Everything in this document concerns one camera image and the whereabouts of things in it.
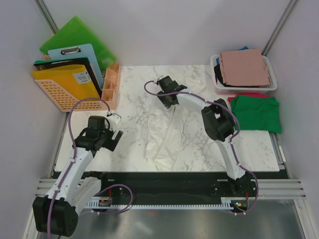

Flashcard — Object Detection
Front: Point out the pink folded t shirt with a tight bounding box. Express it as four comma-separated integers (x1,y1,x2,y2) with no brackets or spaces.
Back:
219,49,270,87

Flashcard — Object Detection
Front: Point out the green plastic board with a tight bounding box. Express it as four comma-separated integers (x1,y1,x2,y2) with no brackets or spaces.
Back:
40,16,117,71

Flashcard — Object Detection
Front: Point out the black folder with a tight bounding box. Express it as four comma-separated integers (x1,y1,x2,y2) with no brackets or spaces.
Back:
33,57,103,84

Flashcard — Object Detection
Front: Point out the peach compartment organizer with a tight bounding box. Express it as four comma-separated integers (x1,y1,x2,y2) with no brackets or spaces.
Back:
102,62,121,110

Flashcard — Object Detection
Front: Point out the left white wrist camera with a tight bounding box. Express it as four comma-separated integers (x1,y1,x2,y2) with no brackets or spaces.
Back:
105,113,122,132

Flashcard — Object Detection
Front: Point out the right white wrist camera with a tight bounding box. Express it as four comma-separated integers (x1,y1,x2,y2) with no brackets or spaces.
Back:
155,75,164,86

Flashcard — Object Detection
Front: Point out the white laundry basket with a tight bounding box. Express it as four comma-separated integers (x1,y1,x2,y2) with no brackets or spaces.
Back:
207,54,278,95

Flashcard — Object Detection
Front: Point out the white cable duct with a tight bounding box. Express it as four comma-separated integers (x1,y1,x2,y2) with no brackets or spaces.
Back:
84,197,234,210

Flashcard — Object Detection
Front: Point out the green t shirt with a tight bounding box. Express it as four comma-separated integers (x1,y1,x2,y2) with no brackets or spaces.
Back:
230,96,282,133

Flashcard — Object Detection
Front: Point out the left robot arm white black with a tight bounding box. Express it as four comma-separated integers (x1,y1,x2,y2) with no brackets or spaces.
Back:
32,114,123,237

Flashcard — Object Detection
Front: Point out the red t shirt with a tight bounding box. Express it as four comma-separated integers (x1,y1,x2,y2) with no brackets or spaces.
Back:
227,93,269,103

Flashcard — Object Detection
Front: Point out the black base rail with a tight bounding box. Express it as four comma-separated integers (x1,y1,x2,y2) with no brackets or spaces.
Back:
84,170,290,206

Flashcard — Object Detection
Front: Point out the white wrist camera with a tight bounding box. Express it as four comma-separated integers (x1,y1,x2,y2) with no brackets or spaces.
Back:
155,75,164,86
105,113,122,132

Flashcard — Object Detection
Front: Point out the white printed t shirt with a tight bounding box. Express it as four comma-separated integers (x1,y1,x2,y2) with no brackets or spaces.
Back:
144,68,207,171

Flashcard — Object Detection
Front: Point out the light blue clipboard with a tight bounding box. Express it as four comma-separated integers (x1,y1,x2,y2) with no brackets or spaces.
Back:
48,44,104,88

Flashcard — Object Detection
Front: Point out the orange mesh file holder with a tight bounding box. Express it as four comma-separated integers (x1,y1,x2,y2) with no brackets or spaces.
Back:
34,55,110,113

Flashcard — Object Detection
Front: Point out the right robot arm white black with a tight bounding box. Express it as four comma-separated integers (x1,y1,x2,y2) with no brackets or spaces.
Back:
156,76,246,196

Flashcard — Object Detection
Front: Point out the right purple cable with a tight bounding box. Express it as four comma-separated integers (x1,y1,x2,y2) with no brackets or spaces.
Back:
144,80,261,216

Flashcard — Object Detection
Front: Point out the black garment in basket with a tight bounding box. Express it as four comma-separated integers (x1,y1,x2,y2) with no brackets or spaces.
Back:
214,64,224,86

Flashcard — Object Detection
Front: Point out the yellow folder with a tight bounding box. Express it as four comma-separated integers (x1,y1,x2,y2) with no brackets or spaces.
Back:
31,64,101,100

